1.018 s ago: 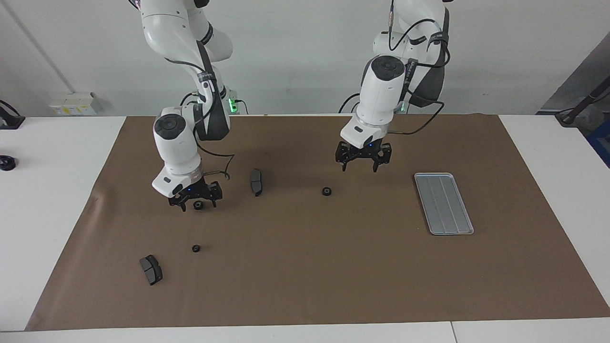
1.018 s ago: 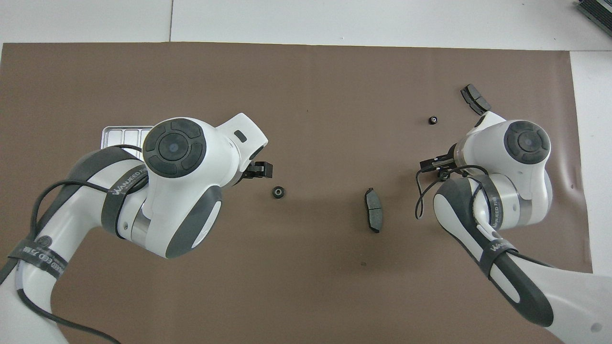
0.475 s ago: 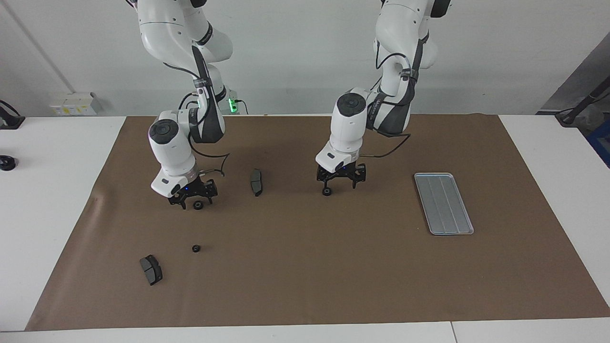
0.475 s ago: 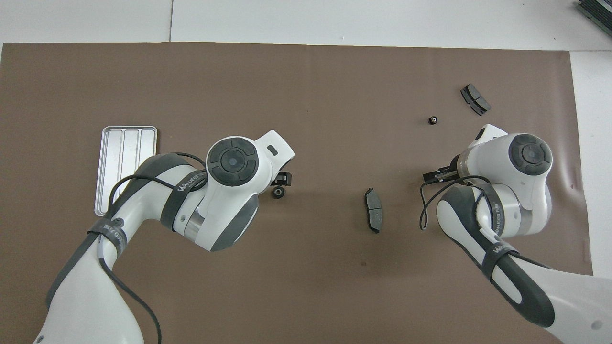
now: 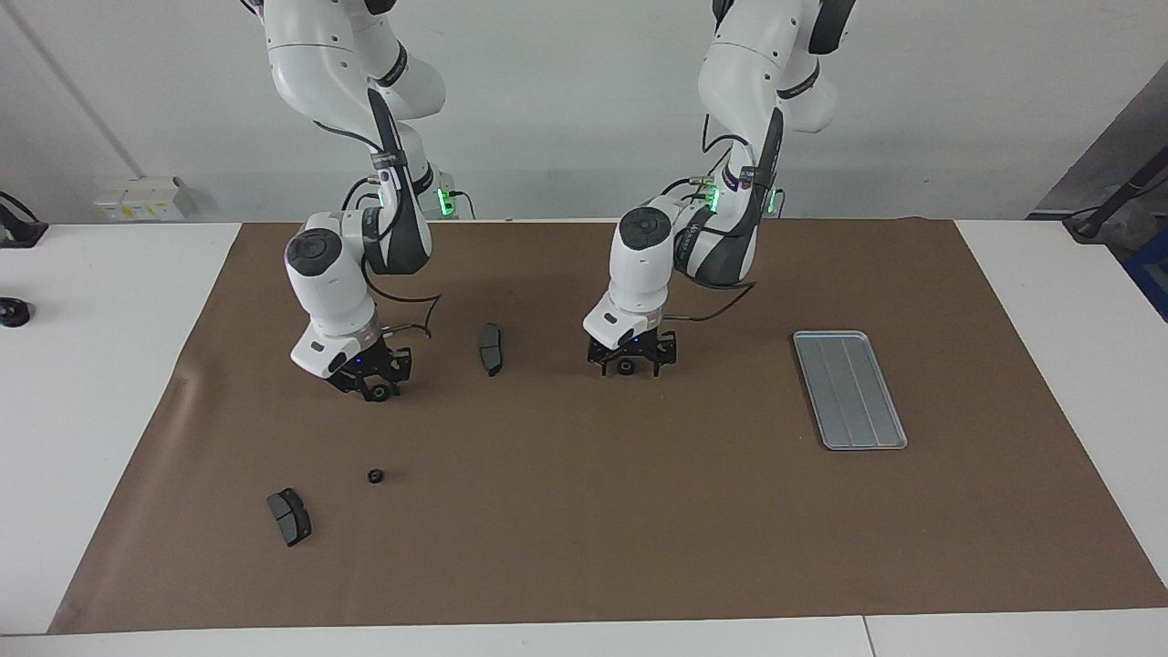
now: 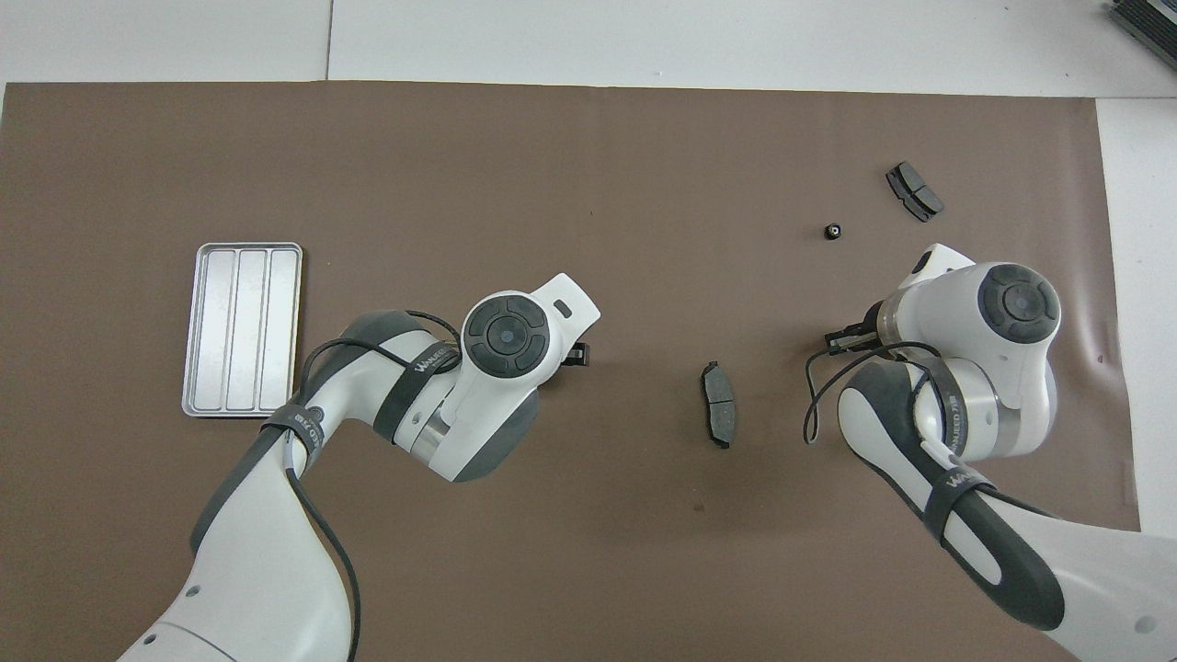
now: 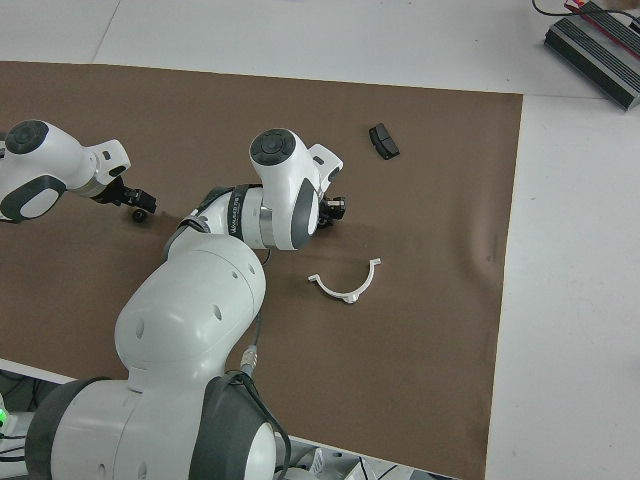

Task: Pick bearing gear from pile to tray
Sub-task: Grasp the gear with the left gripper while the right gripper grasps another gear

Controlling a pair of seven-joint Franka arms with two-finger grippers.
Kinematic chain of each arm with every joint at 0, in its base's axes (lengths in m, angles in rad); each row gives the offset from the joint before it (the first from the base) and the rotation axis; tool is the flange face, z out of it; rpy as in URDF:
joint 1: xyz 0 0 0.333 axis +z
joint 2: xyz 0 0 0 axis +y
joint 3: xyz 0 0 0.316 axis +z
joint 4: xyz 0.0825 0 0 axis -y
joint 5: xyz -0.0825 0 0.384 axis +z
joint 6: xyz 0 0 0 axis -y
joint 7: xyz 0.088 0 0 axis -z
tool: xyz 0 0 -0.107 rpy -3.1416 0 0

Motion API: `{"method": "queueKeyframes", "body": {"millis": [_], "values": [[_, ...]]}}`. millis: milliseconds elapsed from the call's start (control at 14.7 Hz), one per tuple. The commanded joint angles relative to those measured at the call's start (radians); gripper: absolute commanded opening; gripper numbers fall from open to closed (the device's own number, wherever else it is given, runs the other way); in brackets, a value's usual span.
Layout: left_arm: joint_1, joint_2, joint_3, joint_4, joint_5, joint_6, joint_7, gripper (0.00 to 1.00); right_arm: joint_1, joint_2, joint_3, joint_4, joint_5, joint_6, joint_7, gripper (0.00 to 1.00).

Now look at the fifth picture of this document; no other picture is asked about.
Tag black desk clamp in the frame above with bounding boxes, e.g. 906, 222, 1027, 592
0, 192, 48, 249

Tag blue crate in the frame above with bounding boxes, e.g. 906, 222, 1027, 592
1121, 228, 1168, 322

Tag white wall socket box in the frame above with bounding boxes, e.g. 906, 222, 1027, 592
95, 176, 197, 223

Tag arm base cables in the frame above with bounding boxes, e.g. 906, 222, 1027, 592
341, 175, 477, 222
657, 173, 720, 220

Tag brown table mat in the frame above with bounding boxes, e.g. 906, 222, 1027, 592
47, 217, 1168, 635

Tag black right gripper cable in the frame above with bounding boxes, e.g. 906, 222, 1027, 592
310, 119, 444, 340

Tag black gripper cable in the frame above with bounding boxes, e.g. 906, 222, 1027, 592
310, 119, 444, 340
666, 119, 760, 322

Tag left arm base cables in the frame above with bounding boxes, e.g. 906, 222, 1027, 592
657, 173, 720, 220

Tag black stand pole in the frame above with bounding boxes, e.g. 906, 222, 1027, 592
1063, 146, 1168, 243

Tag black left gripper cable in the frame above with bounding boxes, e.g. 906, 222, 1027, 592
666, 119, 760, 322

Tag silver metal tray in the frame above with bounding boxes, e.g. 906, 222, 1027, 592
792, 330, 909, 452

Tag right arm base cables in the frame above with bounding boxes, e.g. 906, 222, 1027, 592
341, 175, 477, 222

